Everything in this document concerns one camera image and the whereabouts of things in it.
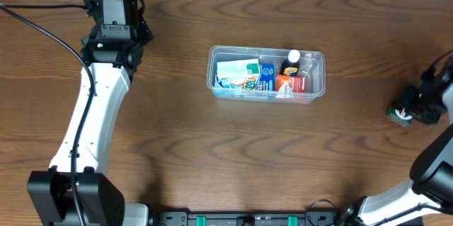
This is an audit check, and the clear plastic container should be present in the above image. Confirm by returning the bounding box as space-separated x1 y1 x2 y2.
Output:
207 45 326 104

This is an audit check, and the white blue medicine box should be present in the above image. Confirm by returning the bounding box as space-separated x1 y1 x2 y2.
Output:
217 59 260 80

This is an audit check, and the dark bottle white cap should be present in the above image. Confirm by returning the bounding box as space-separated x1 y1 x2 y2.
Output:
279 50 301 76

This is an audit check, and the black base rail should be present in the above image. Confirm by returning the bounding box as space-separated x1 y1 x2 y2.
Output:
148 210 425 226

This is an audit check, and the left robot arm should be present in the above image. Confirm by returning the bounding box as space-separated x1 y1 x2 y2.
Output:
27 0 154 225

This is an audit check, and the dark green square box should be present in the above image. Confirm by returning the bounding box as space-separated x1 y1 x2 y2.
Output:
386 94 413 128

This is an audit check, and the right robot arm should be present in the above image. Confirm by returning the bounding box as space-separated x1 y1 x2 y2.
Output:
335 51 452 226

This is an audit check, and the red white medicine box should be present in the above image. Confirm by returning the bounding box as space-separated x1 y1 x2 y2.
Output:
275 74 306 98

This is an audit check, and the blue fever patch box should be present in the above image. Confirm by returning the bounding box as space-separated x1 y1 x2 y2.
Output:
215 63 276 92

